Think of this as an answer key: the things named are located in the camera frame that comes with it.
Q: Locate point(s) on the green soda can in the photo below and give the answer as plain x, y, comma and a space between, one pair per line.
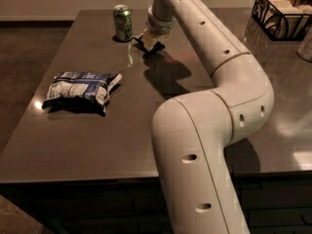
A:
123, 23

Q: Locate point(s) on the black rxbar chocolate bar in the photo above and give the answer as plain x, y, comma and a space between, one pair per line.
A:
152, 46

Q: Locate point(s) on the black wire basket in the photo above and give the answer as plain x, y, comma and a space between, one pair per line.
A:
283, 20

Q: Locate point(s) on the blue white chip bag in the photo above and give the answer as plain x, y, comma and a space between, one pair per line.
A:
80, 86

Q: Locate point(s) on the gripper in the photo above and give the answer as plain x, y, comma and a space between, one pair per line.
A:
158, 27

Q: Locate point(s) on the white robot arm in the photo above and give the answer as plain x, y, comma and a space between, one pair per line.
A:
190, 132

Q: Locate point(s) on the dark cabinet with drawers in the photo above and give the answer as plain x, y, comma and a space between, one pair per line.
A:
272, 204

